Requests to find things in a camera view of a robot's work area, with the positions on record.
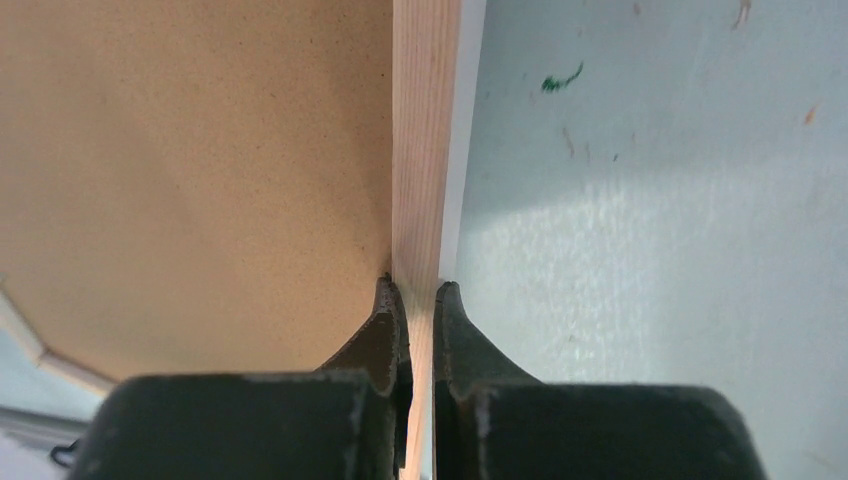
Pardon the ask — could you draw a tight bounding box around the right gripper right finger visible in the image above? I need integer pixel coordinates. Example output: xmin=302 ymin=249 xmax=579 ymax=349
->
xmin=433 ymin=282 xmax=766 ymax=479

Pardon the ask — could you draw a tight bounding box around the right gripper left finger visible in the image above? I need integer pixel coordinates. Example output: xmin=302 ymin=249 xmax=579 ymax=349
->
xmin=68 ymin=276 xmax=413 ymax=479

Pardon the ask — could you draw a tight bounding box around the wooden picture frame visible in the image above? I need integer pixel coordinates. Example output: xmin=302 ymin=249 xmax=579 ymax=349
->
xmin=1 ymin=1 xmax=461 ymax=479

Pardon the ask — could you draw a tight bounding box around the brown backing board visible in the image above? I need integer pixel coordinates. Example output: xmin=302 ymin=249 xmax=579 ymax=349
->
xmin=1 ymin=1 xmax=392 ymax=380

